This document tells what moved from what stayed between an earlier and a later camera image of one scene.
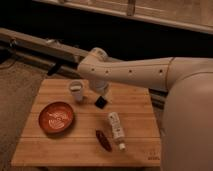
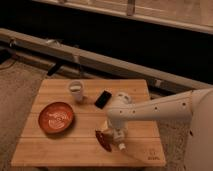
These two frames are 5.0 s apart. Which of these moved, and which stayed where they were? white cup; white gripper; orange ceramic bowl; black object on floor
Moved: white gripper
Stayed: black object on floor; white cup; orange ceramic bowl
